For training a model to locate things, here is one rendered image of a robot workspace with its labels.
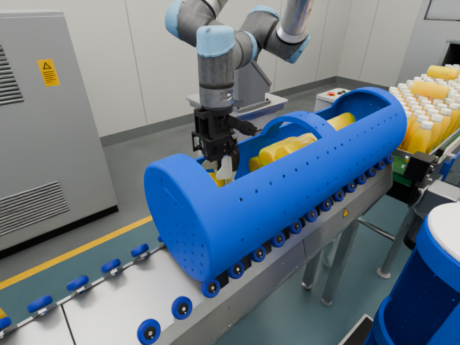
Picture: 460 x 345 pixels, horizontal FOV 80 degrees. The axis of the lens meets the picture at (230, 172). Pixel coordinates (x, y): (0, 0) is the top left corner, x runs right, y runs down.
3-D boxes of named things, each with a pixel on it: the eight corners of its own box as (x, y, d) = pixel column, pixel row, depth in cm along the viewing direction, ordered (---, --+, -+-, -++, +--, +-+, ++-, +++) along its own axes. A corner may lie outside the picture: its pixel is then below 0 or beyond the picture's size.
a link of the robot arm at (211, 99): (219, 79, 63) (243, 86, 57) (219, 98, 65) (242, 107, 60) (192, 84, 58) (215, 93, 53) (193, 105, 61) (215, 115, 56)
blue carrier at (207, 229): (148, 224, 76) (135, 139, 58) (325, 137, 124) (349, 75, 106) (208, 307, 61) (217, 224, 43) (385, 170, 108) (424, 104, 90)
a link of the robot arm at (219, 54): (243, 25, 54) (224, 29, 48) (241, 81, 60) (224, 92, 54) (208, 24, 57) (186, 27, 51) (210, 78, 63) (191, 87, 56)
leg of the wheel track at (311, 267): (300, 285, 170) (317, 207, 136) (305, 280, 173) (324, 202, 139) (307, 291, 166) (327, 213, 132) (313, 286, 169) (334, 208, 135)
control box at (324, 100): (313, 113, 142) (316, 94, 136) (334, 105, 153) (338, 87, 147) (330, 119, 136) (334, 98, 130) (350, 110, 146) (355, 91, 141)
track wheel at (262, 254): (246, 249, 69) (250, 249, 67) (258, 240, 71) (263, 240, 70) (252, 265, 69) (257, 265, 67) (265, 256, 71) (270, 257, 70)
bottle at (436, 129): (430, 157, 123) (446, 122, 114) (413, 154, 126) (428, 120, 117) (429, 151, 128) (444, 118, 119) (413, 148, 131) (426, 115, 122)
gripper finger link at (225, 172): (213, 192, 69) (208, 158, 65) (231, 183, 72) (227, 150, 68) (221, 196, 66) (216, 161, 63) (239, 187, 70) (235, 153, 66)
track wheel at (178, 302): (166, 303, 57) (170, 305, 55) (185, 291, 59) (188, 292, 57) (175, 323, 57) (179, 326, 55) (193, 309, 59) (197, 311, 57)
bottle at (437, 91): (409, 87, 140) (447, 95, 129) (416, 77, 140) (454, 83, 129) (410, 95, 145) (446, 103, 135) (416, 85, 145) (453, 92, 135)
